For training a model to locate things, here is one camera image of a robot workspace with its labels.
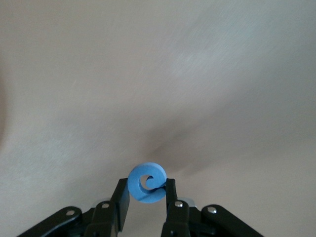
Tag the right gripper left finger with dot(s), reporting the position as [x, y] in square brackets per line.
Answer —
[103, 219]

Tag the blue letter G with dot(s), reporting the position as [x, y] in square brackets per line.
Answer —
[134, 182]

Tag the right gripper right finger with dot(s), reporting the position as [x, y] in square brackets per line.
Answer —
[177, 219]

